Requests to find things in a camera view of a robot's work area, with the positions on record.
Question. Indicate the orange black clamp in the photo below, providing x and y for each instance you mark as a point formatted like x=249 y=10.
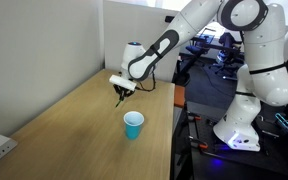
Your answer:
x=199 y=143
x=194 y=116

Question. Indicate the orange black clamp near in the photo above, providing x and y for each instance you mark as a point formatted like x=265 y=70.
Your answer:
x=199 y=143

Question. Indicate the orange cabinet panel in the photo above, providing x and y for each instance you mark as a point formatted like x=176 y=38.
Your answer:
x=179 y=96

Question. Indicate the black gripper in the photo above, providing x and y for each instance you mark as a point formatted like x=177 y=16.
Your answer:
x=122 y=92

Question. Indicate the orange black clamp far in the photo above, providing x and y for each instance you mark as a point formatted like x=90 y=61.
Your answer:
x=194 y=116

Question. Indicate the light blue cup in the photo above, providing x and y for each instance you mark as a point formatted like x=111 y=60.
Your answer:
x=133 y=121

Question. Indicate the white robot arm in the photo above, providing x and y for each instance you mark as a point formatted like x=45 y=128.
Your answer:
x=262 y=79

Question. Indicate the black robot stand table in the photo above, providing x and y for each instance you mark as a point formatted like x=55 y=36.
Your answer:
x=219 y=162

